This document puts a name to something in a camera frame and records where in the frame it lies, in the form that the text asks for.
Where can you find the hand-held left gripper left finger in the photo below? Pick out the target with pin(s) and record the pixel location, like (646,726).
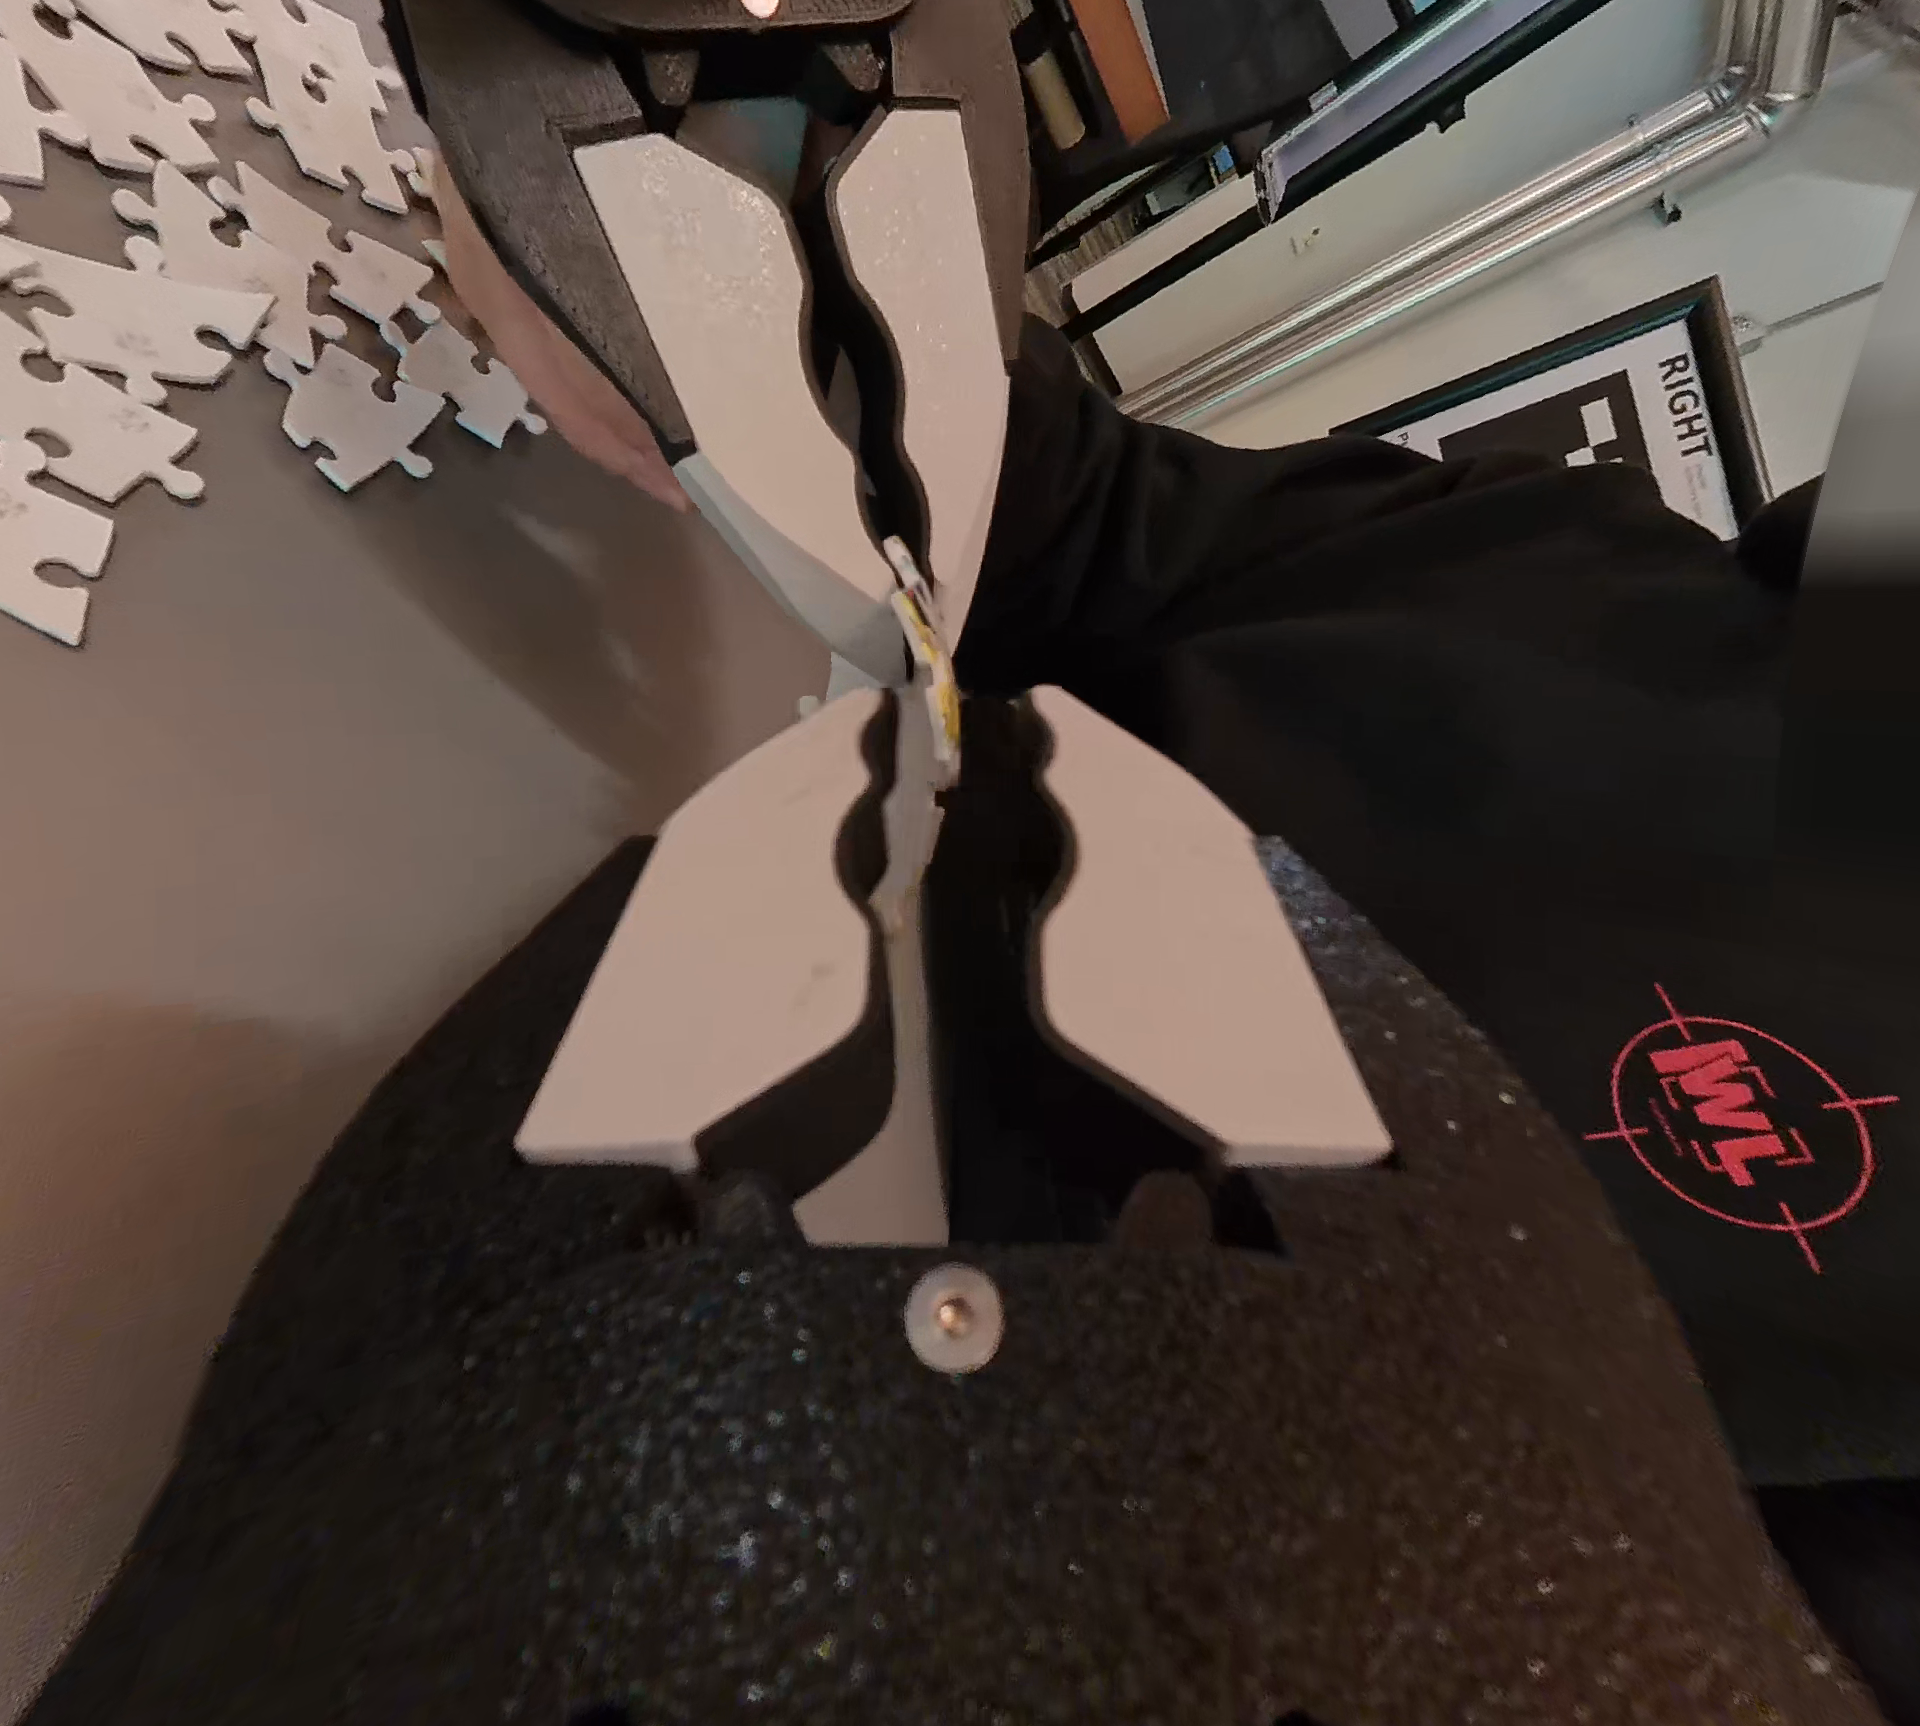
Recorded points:
(720,961)

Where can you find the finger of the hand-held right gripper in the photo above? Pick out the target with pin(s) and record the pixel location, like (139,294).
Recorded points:
(705,318)
(936,318)

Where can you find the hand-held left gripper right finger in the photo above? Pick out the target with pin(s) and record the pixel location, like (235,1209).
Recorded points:
(1201,990)

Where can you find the pile of white puzzle pieces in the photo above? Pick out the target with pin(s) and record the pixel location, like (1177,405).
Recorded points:
(179,300)

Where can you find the person's right hand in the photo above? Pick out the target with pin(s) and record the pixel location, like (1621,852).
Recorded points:
(577,422)

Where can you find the person's black sweatshirt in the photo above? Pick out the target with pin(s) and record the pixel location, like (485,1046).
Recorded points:
(1499,780)

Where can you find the black office chair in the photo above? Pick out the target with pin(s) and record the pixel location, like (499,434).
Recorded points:
(1232,15)

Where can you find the black framed printed tag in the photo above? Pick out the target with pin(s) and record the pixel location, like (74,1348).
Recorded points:
(1679,406)

